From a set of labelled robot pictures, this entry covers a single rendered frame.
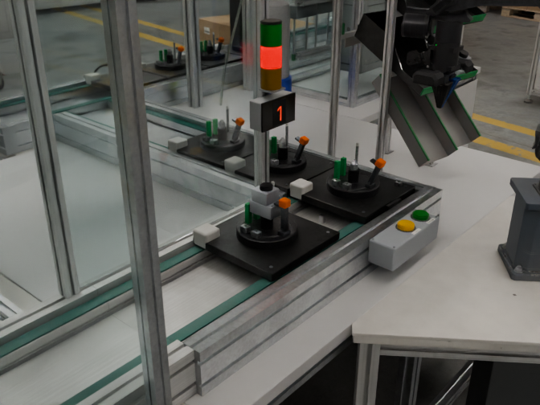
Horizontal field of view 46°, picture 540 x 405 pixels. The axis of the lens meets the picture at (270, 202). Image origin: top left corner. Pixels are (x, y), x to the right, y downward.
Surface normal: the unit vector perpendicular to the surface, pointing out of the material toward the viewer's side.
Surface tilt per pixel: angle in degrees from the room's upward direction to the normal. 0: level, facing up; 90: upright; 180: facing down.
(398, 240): 0
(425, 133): 45
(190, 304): 0
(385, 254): 90
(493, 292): 0
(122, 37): 90
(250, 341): 90
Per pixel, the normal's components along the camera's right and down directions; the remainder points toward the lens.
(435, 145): 0.44, -0.39
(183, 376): 0.75, 0.29
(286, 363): 0.00, -0.90
